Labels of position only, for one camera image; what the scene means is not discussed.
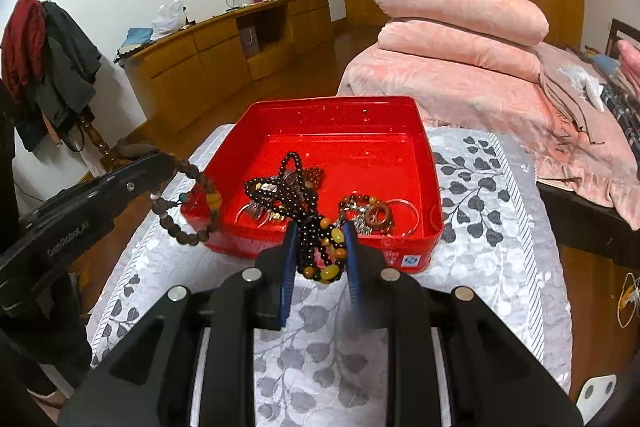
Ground plaid cloth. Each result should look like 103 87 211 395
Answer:
600 84 640 142

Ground silver bangle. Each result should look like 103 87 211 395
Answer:
387 198 420 236

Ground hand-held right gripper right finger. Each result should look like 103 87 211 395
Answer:
344 219 583 427

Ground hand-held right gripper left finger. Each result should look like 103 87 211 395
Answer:
67 221 302 427

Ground black small bead bracelet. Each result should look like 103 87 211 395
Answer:
244 151 349 285

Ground dark grey hanging garment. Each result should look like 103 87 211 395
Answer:
15 2 103 152

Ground pink folded clothes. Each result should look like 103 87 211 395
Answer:
617 39 640 72

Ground wooden sideboard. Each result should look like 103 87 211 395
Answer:
120 0 333 135

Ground red tin box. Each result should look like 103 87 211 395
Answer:
179 96 444 274

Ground wooden coat stand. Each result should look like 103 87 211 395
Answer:
75 107 113 178

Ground pink folded blanket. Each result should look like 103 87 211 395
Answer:
377 21 545 82
370 0 550 48

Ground white plastic bag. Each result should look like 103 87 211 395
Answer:
151 0 187 40

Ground red hanging garment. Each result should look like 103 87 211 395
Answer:
0 0 48 105

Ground grey paper bag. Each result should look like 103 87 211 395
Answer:
238 27 261 58

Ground brown shoes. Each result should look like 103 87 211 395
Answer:
117 138 161 160

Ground white plastic piece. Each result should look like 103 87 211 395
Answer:
575 374 618 413

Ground multicolour bead bracelet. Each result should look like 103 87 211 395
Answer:
339 193 396 235

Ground person's left forearm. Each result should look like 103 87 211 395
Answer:
0 277 93 408

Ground grey leaf print bedspread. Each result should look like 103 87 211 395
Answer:
85 123 573 427

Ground white wire object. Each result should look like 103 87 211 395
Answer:
615 272 640 328

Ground brown wooden bead bracelet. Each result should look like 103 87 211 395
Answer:
150 158 223 245

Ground blue cloth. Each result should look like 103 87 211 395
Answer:
116 27 153 58

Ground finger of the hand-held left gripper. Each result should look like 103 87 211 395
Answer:
116 153 162 175
100 152 176 212

